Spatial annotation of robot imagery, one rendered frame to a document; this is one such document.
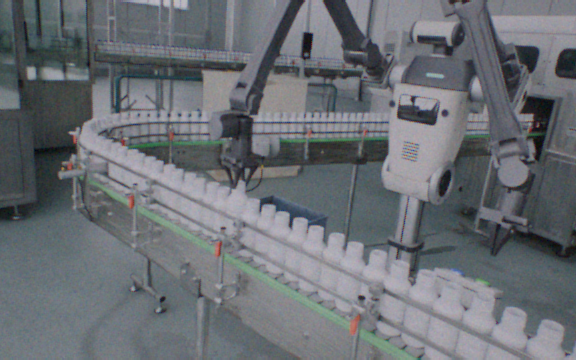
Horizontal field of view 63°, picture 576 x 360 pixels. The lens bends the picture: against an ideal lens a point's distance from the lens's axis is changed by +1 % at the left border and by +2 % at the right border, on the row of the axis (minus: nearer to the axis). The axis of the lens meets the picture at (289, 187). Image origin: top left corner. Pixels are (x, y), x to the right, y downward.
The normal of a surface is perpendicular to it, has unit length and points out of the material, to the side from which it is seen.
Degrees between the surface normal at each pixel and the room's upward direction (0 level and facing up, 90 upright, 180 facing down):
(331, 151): 91
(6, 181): 90
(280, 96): 90
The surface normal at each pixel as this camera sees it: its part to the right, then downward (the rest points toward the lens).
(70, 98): 0.73, 0.27
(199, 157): 0.48, 0.30
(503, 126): -0.41, 0.34
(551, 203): -0.86, 0.07
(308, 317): -0.68, 0.16
